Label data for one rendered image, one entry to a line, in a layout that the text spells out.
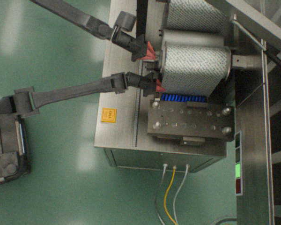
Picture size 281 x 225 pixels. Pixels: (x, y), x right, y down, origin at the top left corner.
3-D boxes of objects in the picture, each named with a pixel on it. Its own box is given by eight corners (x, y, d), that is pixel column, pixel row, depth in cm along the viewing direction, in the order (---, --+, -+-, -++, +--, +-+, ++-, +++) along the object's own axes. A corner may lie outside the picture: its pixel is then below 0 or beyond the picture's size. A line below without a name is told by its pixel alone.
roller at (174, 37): (162, 38, 145) (165, 23, 134) (216, 42, 145) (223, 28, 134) (160, 61, 141) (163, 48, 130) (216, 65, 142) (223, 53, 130)
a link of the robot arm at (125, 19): (97, 35, 123) (96, 32, 114) (107, 8, 122) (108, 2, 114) (125, 47, 124) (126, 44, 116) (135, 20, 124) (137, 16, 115)
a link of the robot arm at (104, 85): (21, 118, 113) (14, 89, 111) (20, 117, 118) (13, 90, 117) (128, 93, 130) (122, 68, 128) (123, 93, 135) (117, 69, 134)
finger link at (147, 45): (149, 68, 130) (131, 60, 125) (151, 54, 133) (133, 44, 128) (160, 63, 125) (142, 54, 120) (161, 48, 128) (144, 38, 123)
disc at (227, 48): (219, 55, 136) (230, 40, 121) (221, 55, 136) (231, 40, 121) (219, 86, 133) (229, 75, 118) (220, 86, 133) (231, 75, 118)
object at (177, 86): (158, 92, 148) (163, 77, 130) (208, 96, 148) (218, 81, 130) (158, 93, 147) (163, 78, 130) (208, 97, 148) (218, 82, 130)
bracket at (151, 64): (144, 78, 162) (146, 50, 133) (156, 79, 162) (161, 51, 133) (143, 87, 161) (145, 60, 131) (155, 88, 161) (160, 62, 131)
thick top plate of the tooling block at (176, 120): (149, 103, 151) (150, 99, 145) (230, 109, 151) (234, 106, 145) (146, 135, 146) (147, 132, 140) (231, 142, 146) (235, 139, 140)
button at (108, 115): (102, 108, 157) (102, 107, 154) (116, 109, 157) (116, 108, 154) (101, 122, 154) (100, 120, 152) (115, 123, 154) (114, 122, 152)
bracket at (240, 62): (230, 56, 125) (232, 54, 124) (245, 57, 125) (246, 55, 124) (231, 67, 124) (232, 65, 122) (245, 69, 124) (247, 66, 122)
